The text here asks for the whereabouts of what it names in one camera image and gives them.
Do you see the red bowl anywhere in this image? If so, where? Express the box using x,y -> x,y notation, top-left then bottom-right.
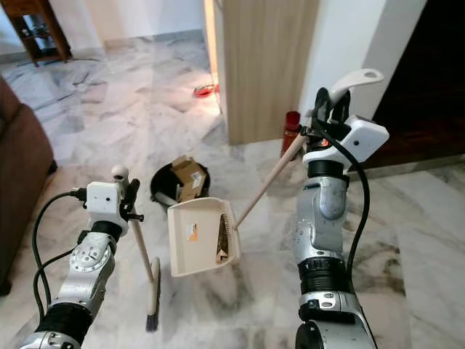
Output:
193,84 -> 220,99

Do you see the dark wooden door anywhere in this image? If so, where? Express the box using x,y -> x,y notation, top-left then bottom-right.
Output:
363,0 -> 465,169

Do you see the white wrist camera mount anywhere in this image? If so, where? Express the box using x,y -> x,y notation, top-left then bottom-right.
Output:
86,181 -> 123,225
303,115 -> 389,168

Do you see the light wood cabinet panel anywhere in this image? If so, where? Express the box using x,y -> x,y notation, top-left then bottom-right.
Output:
214,0 -> 322,146

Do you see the brown sofa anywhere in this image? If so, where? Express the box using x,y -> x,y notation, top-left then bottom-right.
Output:
0,76 -> 57,295

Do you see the brown cardboard box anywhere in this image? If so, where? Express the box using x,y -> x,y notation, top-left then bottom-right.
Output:
171,155 -> 208,203

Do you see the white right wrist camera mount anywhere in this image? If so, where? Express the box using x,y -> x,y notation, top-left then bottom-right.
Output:
303,115 -> 389,168

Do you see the brown cardboard strip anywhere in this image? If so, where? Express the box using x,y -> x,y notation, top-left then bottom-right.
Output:
215,217 -> 232,262

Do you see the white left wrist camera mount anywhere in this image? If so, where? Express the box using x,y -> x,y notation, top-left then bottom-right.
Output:
86,181 -> 123,225

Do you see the beige long handled dustpan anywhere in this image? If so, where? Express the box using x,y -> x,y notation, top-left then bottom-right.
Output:
167,68 -> 385,278

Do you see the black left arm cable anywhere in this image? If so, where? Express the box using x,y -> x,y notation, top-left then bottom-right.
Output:
31,188 -> 89,321

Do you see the small dark wooden table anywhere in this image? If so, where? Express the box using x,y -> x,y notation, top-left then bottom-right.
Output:
1,0 -> 73,68

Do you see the black round bin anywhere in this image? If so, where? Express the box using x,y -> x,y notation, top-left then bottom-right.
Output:
150,161 -> 210,204

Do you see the wooden handled broom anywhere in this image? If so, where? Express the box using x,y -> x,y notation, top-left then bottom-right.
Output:
111,164 -> 162,333

